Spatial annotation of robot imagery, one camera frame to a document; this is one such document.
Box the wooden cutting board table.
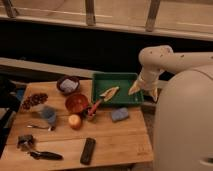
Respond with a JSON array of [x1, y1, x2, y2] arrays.
[[0, 82, 153, 171]]

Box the black handled utensil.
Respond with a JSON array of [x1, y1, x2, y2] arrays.
[[30, 151, 63, 160]]

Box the blue sponge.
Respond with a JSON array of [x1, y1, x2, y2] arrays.
[[111, 108, 129, 122]]

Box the yellow red apple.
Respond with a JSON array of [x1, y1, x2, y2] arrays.
[[68, 114, 82, 130]]

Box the red handled tool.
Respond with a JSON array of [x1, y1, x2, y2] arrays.
[[87, 99, 103, 120]]

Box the red bowl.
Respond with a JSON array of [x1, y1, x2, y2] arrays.
[[65, 93, 89, 113]]

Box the bunch of dark grapes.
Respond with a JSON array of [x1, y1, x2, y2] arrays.
[[21, 93, 48, 110]]

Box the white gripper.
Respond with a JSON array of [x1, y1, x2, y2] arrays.
[[128, 68, 162, 102]]

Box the blue brush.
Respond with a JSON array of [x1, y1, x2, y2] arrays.
[[40, 106, 56, 131]]

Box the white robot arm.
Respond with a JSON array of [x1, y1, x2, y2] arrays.
[[129, 45, 213, 171]]

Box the black remote control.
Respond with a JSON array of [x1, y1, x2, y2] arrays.
[[80, 138, 96, 165]]

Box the green plastic tray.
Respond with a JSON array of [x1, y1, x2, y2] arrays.
[[91, 73, 144, 107]]

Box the metal binder clip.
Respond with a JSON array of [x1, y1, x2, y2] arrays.
[[17, 134, 34, 151]]

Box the dark bowl with cloth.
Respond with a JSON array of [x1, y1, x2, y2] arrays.
[[56, 76, 80, 95]]

